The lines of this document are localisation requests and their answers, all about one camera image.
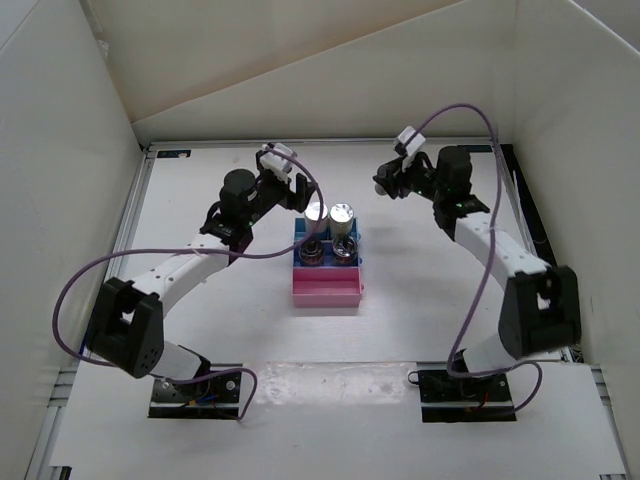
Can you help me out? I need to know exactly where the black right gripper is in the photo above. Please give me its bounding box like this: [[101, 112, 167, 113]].
[[372, 153, 444, 204]]

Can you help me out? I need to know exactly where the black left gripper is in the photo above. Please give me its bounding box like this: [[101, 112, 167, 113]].
[[243, 153, 317, 227]]

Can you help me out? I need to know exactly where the small black-cap spice bottle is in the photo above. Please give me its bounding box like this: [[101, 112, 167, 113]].
[[373, 175, 396, 199]]

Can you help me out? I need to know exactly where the silver-lid salt bottle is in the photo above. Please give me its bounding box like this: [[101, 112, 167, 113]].
[[304, 201, 329, 237], [329, 203, 355, 239]]

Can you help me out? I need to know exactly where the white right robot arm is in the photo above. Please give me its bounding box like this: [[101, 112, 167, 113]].
[[373, 146, 582, 400]]

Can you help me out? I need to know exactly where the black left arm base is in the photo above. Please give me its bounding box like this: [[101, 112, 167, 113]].
[[147, 365, 242, 420]]

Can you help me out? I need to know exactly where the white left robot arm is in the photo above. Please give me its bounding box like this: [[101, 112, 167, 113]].
[[87, 143, 320, 400]]

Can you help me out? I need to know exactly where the light blue tray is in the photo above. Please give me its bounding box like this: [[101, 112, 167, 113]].
[[294, 217, 361, 243]]

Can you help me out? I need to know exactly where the dark blue tray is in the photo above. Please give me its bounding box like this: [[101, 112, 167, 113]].
[[294, 240, 359, 268]]

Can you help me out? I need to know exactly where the dark table label right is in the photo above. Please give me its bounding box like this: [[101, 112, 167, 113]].
[[462, 145, 493, 153]]

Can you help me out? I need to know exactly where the dark table label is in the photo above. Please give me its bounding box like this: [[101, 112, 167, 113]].
[[156, 149, 191, 159], [462, 145, 493, 153]]

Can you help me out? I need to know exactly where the pink tray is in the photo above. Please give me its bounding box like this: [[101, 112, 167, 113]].
[[292, 266, 364, 308]]

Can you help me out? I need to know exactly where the dark table label left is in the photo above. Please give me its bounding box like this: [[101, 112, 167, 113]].
[[156, 149, 191, 159]]

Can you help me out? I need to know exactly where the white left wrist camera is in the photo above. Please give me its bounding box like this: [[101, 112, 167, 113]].
[[257, 143, 297, 184]]

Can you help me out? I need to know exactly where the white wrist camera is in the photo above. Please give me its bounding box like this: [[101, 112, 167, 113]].
[[257, 143, 297, 184], [394, 126, 426, 156]]

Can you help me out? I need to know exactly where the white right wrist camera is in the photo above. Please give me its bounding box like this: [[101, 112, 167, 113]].
[[394, 126, 426, 156]]

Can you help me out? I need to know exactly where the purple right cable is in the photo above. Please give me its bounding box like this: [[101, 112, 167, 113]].
[[407, 103, 544, 412]]

